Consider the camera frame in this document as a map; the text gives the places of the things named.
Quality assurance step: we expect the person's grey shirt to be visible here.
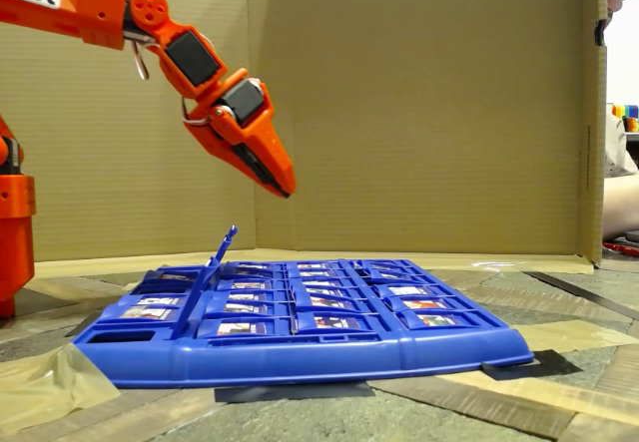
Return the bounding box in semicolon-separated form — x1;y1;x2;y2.
604;112;639;179

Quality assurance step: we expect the blue flap Sir Stretch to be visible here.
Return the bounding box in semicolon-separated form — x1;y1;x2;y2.
207;300;294;318

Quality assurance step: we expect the glossy dark tape piece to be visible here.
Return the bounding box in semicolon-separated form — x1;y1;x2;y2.
214;380;376;404

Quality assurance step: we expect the crumpled brown packing tape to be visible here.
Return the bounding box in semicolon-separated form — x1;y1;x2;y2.
0;342;122;436

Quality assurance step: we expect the brown cardboard wall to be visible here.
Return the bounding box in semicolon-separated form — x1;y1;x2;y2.
0;0;609;278

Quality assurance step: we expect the blue flap Mr Frost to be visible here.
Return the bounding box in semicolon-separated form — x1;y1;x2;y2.
371;283;445;298

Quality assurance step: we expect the blue flap Madame Vine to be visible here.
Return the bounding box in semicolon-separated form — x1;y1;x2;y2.
290;267;348;278

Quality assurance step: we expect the black floor tape strip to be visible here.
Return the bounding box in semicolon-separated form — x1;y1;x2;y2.
523;270;639;321

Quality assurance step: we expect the blue flap Ultrasonic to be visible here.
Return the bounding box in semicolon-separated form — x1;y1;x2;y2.
294;311;385;334

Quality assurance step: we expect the blue flap Zap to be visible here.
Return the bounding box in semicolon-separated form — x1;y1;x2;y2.
222;269;290;281

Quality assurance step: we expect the blue flap Rumbler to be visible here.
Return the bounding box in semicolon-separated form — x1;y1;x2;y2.
383;295;463;312

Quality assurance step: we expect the grey servo cable loop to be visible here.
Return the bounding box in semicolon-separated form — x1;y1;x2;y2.
130;36;152;82
180;96;210;128

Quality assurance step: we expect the blue flap Beast Tamer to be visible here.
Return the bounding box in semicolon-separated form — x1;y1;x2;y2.
224;261;289;271

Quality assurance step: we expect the blue flap Shadow Ninja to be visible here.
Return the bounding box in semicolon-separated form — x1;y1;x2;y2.
99;304;184;324

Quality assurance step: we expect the blue flap Safeguard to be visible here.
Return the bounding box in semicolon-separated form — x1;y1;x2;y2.
294;294;370;313

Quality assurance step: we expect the colourful blocks stack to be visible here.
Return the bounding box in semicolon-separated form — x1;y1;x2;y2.
611;104;639;134

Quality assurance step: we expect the blue flap Gecko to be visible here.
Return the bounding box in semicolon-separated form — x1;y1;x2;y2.
353;264;415;274

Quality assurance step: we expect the blue flap dark green figure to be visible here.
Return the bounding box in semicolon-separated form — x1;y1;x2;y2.
361;271;425;284

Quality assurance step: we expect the blue flap Swapshift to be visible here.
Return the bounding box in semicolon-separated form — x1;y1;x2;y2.
396;309;488;331

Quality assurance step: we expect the blue flap Atlantia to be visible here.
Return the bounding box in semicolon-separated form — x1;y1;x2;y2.
214;289;293;304

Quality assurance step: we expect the blue flap glossy blank card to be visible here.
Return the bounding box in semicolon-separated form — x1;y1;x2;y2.
197;317;294;339

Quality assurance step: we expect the blue flap Thundershock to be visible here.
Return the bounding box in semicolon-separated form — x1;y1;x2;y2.
293;285;360;297

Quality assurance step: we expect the person's bare forearm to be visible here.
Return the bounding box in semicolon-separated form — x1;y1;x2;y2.
602;175;639;242

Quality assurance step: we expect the brown packing tape patch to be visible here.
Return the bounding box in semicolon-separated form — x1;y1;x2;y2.
516;319;639;354

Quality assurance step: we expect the blue flap Dr Ion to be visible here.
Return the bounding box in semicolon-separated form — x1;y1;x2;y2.
144;269;201;283

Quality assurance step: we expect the blue flap Eric Eagle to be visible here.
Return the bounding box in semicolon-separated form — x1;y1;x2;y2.
219;279;291;292

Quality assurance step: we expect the blue flap Blasteroid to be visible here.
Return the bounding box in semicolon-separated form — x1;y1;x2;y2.
134;292;189;308

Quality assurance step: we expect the blue flap red Raphael card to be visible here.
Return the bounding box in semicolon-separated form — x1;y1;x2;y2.
171;224;240;341

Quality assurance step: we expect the blue flap Ice Light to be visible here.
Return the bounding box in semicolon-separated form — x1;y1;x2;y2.
292;276;353;288

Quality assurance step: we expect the blue Guess Who game board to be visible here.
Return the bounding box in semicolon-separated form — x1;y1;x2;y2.
73;257;535;389

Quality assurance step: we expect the red object on floor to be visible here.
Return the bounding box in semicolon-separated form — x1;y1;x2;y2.
602;240;639;258

